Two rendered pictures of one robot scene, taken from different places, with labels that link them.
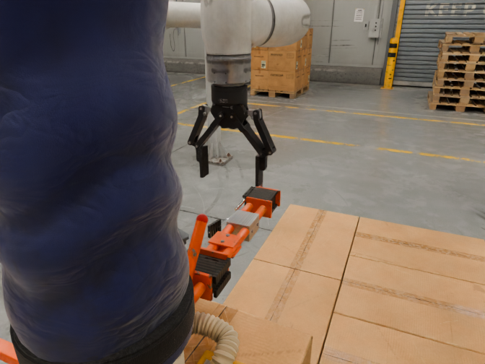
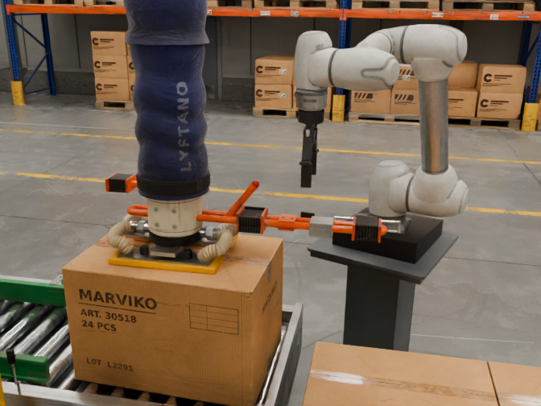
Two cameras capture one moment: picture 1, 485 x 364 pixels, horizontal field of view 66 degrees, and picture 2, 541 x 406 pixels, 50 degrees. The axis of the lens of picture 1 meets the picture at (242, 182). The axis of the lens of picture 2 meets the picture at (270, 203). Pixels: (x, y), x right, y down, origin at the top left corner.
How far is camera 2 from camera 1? 1.59 m
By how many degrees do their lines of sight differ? 72
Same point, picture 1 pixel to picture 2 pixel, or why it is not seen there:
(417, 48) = not seen: outside the picture
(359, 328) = not seen: outside the picture
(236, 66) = (299, 96)
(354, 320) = not seen: outside the picture
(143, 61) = (153, 77)
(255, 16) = (310, 66)
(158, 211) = (155, 130)
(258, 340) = (241, 275)
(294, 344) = (241, 285)
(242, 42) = (300, 81)
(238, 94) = (302, 116)
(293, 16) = (348, 68)
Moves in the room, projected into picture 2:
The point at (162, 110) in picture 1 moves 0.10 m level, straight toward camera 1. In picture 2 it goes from (157, 94) to (120, 97)
